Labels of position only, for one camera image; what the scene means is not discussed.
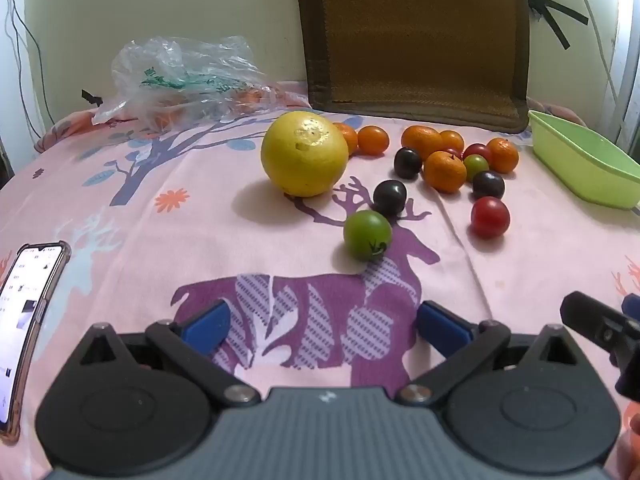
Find large red tomato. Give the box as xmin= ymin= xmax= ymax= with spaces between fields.
xmin=470 ymin=196 xmax=511 ymax=239

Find white power cable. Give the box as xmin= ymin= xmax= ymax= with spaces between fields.
xmin=569 ymin=0 xmax=622 ymax=133

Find black cable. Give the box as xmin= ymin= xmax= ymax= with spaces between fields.
xmin=4 ymin=0 xmax=55 ymax=128

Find clear plastic bag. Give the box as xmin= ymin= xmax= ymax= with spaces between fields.
xmin=92 ymin=35 xmax=312 ymax=133

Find pink printed blanket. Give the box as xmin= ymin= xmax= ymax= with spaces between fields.
xmin=0 ymin=80 xmax=640 ymax=480

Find black tape strips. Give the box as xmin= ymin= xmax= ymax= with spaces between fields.
xmin=525 ymin=0 xmax=590 ymax=51

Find dark purple tomato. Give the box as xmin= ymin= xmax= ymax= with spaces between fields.
xmin=373 ymin=180 xmax=408 ymax=216
xmin=472 ymin=170 xmax=506 ymax=201
xmin=393 ymin=147 xmax=423 ymax=181

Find smartphone in brown case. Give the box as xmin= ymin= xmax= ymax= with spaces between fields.
xmin=0 ymin=241 xmax=72 ymax=446

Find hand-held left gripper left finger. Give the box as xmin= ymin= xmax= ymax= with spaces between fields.
xmin=66 ymin=299 xmax=261 ymax=407

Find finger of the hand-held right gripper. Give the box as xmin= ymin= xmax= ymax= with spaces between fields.
xmin=560 ymin=290 xmax=640 ymax=403

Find green plastic basket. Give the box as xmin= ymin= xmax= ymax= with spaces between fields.
xmin=527 ymin=110 xmax=640 ymax=211

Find aluminium framed glass door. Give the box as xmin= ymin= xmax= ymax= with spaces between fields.
xmin=611 ymin=0 xmax=640 ymax=158

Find large green tomato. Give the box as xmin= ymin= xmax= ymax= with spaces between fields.
xmin=343 ymin=210 xmax=393 ymax=261

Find large yellow pomelo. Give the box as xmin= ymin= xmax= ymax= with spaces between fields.
xmin=260 ymin=110 xmax=349 ymax=198

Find brown woven mat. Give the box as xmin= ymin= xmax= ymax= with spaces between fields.
xmin=291 ymin=0 xmax=531 ymax=134

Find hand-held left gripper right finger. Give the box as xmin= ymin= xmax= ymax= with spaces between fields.
xmin=397 ymin=300 xmax=584 ymax=407

